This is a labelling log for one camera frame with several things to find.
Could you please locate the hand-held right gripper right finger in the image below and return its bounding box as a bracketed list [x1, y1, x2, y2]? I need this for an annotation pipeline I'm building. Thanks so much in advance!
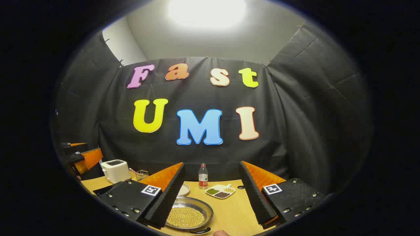
[239, 161, 325, 230]

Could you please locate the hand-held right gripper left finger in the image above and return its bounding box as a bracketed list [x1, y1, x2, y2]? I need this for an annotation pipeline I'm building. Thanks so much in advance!
[98, 162, 186, 229]

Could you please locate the stainless steel pot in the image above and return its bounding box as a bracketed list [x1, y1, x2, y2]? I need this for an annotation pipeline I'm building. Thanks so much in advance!
[164, 196, 214, 235]

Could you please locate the white toaster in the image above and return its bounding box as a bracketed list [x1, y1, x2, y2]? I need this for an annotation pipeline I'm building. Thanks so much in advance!
[100, 159, 132, 184]

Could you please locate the pile of soybeans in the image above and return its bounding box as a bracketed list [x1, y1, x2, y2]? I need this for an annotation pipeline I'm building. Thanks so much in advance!
[167, 206, 205, 228]

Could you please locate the white divided dish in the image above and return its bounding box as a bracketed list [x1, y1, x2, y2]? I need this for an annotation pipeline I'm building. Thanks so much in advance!
[205, 184, 236, 199]

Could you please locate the clear plastic water bottle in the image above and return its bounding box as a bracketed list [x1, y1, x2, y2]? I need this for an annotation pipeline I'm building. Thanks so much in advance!
[198, 163, 208, 190]

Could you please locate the black backdrop cloth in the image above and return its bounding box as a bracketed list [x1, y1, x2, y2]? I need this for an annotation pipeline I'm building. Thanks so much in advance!
[51, 25, 373, 197]

